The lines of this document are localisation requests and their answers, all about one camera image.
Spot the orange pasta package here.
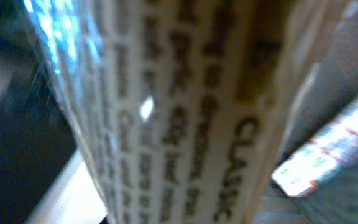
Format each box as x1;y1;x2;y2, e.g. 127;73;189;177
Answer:
23;0;329;223

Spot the white blue tissue pack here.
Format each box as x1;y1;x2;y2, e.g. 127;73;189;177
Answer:
271;97;358;198

